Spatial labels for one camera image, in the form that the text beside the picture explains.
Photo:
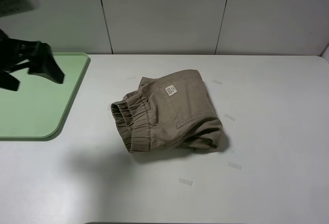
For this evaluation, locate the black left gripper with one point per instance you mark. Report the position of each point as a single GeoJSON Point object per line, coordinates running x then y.
{"type": "Point", "coordinates": [19, 54]}

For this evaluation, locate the khaki shorts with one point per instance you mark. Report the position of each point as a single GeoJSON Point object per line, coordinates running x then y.
{"type": "Point", "coordinates": [174, 111]}

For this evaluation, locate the green plastic tray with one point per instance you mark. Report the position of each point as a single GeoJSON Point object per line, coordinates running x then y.
{"type": "Point", "coordinates": [38, 110]}

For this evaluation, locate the clear tape piece back right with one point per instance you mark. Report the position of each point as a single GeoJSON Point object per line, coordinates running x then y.
{"type": "Point", "coordinates": [217, 82]}

